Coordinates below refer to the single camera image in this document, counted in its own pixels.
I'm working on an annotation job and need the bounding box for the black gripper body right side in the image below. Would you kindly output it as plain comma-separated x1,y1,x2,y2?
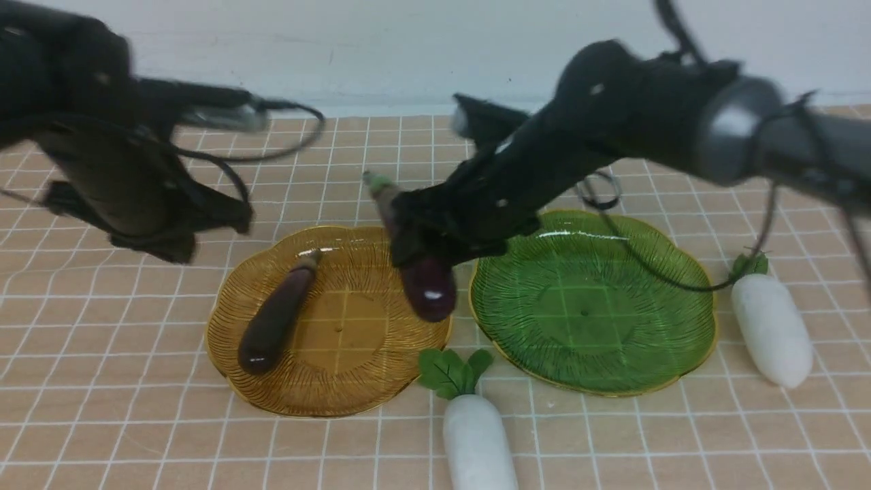
391,93,613,267

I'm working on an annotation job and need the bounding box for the dark purple eggplant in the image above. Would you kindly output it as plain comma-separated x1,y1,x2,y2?
237,249,323,376

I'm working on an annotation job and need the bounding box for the white radish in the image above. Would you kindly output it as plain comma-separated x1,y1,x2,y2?
418,348,519,489
730,253,814,389

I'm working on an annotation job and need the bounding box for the white radish front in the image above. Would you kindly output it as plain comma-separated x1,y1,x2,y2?
418,348,519,489

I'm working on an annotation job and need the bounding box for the black cable left side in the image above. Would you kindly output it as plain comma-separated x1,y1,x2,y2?
136,99,326,205

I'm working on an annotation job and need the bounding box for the black cable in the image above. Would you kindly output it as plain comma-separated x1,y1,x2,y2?
136,99,326,205
575,109,871,293

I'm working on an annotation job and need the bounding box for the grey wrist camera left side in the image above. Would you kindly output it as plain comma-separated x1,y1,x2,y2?
137,78,271,133

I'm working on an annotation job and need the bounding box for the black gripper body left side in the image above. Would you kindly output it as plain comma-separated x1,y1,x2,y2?
37,125,253,264

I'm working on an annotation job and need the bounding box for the green glass plate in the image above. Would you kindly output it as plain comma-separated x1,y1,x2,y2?
469,209,718,397

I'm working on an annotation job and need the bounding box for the amber glass plate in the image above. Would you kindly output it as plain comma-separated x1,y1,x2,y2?
204,226,453,419

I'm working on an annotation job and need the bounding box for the black cable right side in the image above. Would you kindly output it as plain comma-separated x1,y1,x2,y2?
575,109,871,293

